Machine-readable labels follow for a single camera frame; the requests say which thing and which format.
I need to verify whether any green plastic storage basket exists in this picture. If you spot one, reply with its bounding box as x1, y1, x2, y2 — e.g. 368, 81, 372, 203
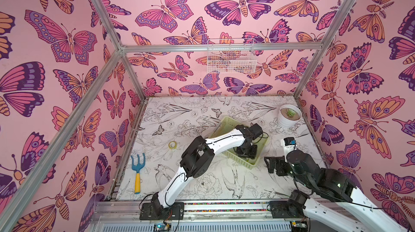
209, 116, 270, 170

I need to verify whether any yellow tape roll three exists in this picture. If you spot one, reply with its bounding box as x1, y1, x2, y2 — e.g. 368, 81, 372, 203
168, 141, 177, 150

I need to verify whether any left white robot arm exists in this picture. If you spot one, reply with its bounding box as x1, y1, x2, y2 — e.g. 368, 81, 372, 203
150, 124, 263, 216

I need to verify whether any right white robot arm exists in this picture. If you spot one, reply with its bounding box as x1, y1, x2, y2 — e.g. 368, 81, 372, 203
264, 137, 411, 232

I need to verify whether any white pot with succulent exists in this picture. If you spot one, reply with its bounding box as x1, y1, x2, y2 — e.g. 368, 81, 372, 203
277, 104, 302, 129

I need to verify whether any blue yellow garden fork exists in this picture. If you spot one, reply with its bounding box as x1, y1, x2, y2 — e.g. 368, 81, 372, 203
130, 153, 146, 194

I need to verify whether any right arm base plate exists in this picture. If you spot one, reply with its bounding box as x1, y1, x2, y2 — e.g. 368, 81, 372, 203
268, 200, 306, 219

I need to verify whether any aluminium front rail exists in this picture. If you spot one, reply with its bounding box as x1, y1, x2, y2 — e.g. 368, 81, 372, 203
87, 198, 367, 232

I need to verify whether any white wire wall basket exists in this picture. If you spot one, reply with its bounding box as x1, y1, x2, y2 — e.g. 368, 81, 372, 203
206, 39, 257, 74

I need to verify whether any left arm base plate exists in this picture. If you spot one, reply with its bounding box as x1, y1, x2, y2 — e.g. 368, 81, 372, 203
139, 202, 184, 221

